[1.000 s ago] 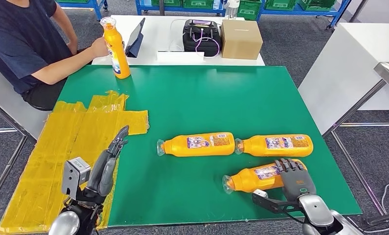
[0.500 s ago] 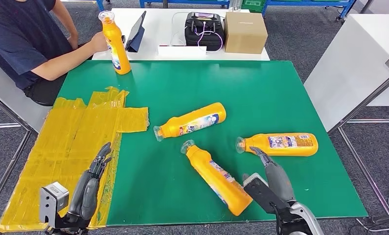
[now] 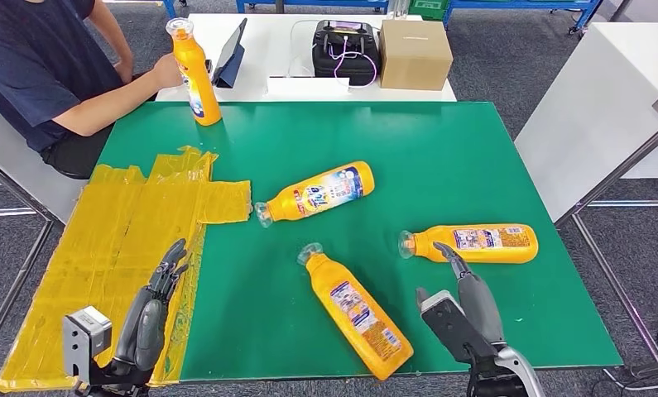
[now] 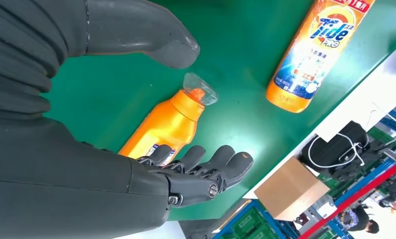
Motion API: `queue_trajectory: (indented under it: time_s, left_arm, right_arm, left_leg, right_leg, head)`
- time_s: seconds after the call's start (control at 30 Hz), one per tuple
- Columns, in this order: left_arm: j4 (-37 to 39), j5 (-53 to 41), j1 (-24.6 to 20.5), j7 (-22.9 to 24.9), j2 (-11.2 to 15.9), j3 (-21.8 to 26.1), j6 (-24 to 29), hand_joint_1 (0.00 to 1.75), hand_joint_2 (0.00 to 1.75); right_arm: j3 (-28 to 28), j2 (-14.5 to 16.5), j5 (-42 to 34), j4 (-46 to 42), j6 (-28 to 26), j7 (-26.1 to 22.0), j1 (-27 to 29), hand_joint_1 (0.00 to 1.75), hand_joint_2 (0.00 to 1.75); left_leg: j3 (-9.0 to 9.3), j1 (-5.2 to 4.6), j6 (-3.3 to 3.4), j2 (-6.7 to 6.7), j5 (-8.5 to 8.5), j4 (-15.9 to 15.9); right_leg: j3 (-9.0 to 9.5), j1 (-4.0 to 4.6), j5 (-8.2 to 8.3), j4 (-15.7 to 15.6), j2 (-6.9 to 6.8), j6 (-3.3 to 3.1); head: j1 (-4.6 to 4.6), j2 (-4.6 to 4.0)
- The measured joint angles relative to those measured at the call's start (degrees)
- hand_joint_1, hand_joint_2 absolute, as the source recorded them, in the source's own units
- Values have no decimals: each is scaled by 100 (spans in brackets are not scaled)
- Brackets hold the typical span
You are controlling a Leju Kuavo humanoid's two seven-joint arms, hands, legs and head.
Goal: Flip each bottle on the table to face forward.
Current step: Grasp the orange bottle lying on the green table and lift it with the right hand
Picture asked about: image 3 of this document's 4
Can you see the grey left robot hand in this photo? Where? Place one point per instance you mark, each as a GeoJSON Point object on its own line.
{"type": "Point", "coordinates": [145, 329]}

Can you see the person's right hand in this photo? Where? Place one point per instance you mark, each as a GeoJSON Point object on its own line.
{"type": "Point", "coordinates": [168, 71]}

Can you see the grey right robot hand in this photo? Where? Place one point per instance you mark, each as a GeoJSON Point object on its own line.
{"type": "Point", "coordinates": [482, 312]}

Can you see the orange detergent bottle clear cap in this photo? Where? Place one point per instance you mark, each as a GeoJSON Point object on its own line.
{"type": "Point", "coordinates": [197, 82]}
{"type": "Point", "coordinates": [284, 205]}
{"type": "Point", "coordinates": [433, 246]}
{"type": "Point", "coordinates": [328, 285]}

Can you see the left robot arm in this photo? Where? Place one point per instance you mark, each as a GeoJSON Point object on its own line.
{"type": "Point", "coordinates": [120, 383]}

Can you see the person's right forearm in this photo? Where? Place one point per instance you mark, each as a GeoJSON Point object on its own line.
{"type": "Point", "coordinates": [115, 107]}

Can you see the person's left forearm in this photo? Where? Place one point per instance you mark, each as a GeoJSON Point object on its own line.
{"type": "Point", "coordinates": [115, 35]}

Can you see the tablet in blue folio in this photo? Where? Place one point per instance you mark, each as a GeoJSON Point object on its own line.
{"type": "Point", "coordinates": [230, 66]}

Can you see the person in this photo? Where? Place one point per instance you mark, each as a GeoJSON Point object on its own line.
{"type": "Point", "coordinates": [27, 66]}

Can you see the green table mat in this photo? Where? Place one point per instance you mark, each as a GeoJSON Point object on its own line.
{"type": "Point", "coordinates": [416, 164]}

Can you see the black remote controller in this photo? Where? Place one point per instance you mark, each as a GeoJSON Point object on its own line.
{"type": "Point", "coordinates": [345, 27]}

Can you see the black equipment case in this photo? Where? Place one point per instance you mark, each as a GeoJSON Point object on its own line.
{"type": "Point", "coordinates": [359, 74]}

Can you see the clear plastic cup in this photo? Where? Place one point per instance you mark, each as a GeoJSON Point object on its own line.
{"type": "Point", "coordinates": [397, 10]}

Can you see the brown cardboard box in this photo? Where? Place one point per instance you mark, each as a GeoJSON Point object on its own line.
{"type": "Point", "coordinates": [413, 55]}

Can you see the green plastic crate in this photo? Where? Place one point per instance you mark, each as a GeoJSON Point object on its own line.
{"type": "Point", "coordinates": [428, 8]}

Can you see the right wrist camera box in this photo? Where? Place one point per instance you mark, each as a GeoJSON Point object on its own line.
{"type": "Point", "coordinates": [449, 329]}

